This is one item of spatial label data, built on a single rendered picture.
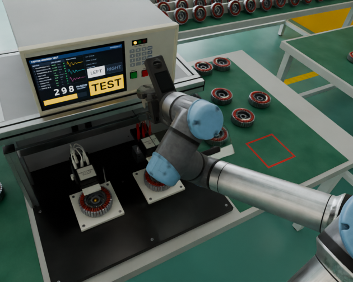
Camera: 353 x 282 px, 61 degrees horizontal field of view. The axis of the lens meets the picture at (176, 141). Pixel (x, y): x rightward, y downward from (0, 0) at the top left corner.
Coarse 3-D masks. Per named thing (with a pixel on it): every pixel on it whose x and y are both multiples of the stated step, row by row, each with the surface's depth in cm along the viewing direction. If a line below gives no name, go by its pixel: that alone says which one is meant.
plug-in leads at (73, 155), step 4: (72, 148) 106; (72, 152) 108; (84, 152) 104; (72, 156) 109; (76, 156) 109; (84, 156) 108; (72, 160) 103; (76, 160) 108; (84, 160) 109; (88, 160) 107; (76, 164) 106; (88, 164) 108; (76, 168) 107
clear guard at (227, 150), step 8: (136, 112) 98; (144, 112) 98; (144, 120) 96; (144, 128) 93; (152, 128) 93; (160, 128) 94; (168, 128) 94; (224, 128) 96; (152, 136) 91; (160, 136) 91; (216, 136) 94; (224, 136) 95; (200, 144) 92; (208, 144) 93; (216, 144) 94; (224, 144) 95; (224, 152) 95; (232, 152) 96
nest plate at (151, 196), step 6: (138, 174) 116; (138, 180) 114; (144, 186) 112; (174, 186) 113; (180, 186) 113; (144, 192) 110; (150, 192) 110; (156, 192) 111; (162, 192) 111; (168, 192) 111; (174, 192) 112; (150, 198) 109; (156, 198) 109; (162, 198) 110
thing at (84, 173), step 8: (80, 160) 110; (80, 168) 105; (88, 168) 105; (80, 176) 102; (88, 176) 102; (96, 176) 103; (80, 184) 101; (88, 184) 103; (96, 184) 105; (88, 192) 103
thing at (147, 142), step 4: (136, 128) 117; (140, 128) 117; (132, 132) 115; (136, 132) 116; (140, 132) 116; (132, 136) 116; (136, 136) 114; (140, 136) 114; (148, 136) 111; (136, 140) 113; (140, 140) 109; (144, 140) 109; (148, 140) 110; (140, 144) 111; (144, 144) 108; (148, 144) 108; (152, 144) 108; (140, 148) 111; (144, 148) 108; (148, 148) 107; (152, 148) 107; (144, 152) 109; (148, 152) 108; (152, 152) 109; (148, 156) 109; (148, 160) 108
